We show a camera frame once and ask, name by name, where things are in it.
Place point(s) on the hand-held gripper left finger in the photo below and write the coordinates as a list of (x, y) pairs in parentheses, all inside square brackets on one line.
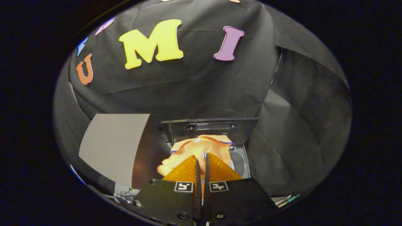
[(169, 204)]

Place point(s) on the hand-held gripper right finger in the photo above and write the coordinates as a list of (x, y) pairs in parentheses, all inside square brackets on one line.
[(235, 201)]

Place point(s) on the grey washing machine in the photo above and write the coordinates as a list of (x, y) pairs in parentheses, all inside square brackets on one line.
[(240, 160)]

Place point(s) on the orange polo shirt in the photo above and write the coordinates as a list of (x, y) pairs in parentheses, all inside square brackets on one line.
[(188, 149)]

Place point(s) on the dark washing machine lid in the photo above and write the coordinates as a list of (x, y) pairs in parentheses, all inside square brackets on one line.
[(245, 128)]

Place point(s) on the green white object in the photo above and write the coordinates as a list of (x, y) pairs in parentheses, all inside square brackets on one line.
[(287, 200)]

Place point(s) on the grey cabinet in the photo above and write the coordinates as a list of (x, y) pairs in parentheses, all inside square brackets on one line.
[(110, 144)]

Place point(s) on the black backdrop cloth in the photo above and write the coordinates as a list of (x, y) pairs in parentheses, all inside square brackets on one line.
[(194, 88)]

